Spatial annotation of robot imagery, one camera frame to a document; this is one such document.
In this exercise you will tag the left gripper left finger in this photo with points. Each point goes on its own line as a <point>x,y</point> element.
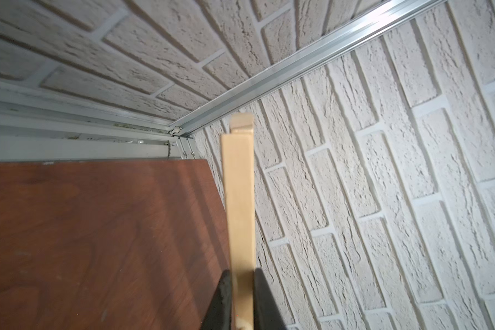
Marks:
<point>219,313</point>

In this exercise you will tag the left corner aluminium profile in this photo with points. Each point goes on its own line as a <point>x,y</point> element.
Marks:
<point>377,21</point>

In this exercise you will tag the wooden easel frame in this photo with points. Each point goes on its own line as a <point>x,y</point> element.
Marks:
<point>237,154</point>

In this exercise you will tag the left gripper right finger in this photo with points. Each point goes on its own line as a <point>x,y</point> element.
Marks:
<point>266,311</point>

